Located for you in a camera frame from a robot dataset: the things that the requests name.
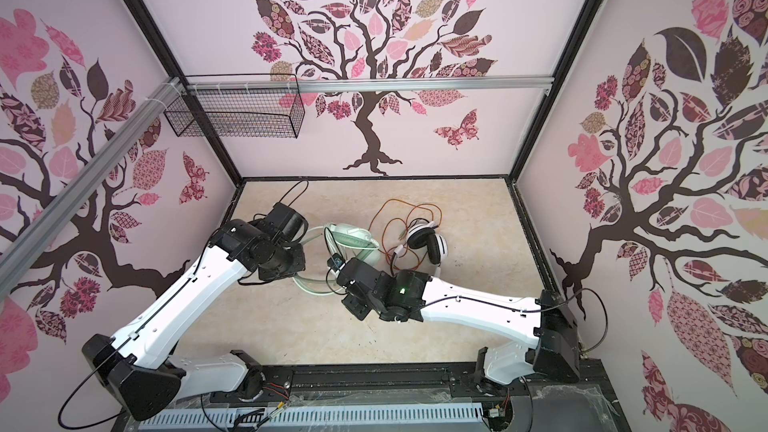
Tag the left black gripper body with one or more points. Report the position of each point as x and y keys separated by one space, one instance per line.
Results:
x=283 y=263

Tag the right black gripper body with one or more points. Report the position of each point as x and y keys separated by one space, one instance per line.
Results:
x=358 y=307

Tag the mint green headphones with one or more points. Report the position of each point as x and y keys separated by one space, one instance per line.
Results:
x=346 y=240

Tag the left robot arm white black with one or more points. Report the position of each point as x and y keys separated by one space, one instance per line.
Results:
x=136 y=364

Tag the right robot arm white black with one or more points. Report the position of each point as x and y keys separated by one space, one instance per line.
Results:
x=541 y=332

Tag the white black headphones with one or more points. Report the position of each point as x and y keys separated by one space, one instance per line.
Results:
x=422 y=234

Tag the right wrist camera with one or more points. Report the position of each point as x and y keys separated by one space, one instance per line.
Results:
x=335 y=263

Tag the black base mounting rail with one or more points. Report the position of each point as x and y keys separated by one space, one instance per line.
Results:
x=372 y=381

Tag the black wire mesh basket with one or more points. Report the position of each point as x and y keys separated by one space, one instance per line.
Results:
x=257 y=105

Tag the white slotted cable duct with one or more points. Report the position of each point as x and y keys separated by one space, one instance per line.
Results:
x=307 y=417

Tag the aluminium rail back wall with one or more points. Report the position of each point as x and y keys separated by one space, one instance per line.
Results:
x=372 y=84

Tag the aluminium rail wall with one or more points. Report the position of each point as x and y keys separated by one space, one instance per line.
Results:
x=372 y=84
x=24 y=251

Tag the aluminium rail left wall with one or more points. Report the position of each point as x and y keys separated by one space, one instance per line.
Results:
x=24 y=251

